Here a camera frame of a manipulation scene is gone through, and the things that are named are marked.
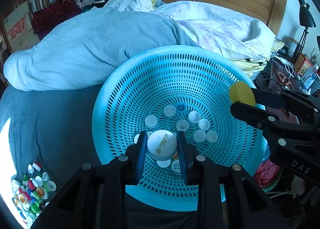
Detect yellow bottle cap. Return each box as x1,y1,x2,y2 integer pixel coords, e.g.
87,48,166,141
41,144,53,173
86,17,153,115
229,81,256,106

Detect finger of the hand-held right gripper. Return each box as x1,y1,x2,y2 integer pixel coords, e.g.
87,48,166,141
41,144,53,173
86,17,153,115
230,102,320,149
250,88,320,113

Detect dark red cloth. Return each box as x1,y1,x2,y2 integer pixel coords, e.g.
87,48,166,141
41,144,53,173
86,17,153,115
32,0,82,40

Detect white speckled quilt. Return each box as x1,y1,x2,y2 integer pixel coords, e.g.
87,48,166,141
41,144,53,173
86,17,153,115
150,1,277,59

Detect pile of mixed colourful caps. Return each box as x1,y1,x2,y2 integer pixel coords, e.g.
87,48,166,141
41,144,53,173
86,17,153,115
11,161,59,228

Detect large printed cardboard box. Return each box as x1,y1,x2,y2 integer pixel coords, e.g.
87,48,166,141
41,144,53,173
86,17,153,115
4,1,34,53

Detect grey-blue bed sheet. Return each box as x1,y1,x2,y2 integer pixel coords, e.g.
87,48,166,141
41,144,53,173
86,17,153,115
0,85,130,219

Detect dark bedside table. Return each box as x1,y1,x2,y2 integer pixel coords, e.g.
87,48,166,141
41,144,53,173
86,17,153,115
255,56,308,119

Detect clear water bottle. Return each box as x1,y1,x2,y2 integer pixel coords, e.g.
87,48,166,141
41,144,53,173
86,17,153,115
300,66,320,94

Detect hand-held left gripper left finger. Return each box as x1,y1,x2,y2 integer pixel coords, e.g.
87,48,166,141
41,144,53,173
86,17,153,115
30,131,148,229

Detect red printed box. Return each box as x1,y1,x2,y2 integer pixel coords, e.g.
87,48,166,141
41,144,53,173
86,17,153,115
295,59,313,74

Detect light blue duvet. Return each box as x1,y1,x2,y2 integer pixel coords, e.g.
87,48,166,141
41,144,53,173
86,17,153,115
4,6,203,92

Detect blue perforated plastic basket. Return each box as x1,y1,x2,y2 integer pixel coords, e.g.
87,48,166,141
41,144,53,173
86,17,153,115
92,45,272,212

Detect yellow printed cloth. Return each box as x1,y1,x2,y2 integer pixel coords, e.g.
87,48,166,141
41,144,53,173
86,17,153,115
229,57,269,78

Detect group of white bottle caps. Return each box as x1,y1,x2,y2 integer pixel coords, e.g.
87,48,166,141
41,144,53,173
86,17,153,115
134,104,219,176

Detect red plastic bag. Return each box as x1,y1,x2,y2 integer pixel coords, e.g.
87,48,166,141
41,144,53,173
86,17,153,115
254,161,280,188

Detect black desk lamp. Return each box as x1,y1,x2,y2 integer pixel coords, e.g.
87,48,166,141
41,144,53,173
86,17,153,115
292,0,317,63

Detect white printed bottle cap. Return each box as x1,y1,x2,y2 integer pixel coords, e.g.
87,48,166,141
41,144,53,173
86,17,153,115
147,130,178,161

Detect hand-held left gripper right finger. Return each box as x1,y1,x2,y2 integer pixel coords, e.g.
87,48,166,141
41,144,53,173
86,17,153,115
176,131,288,229

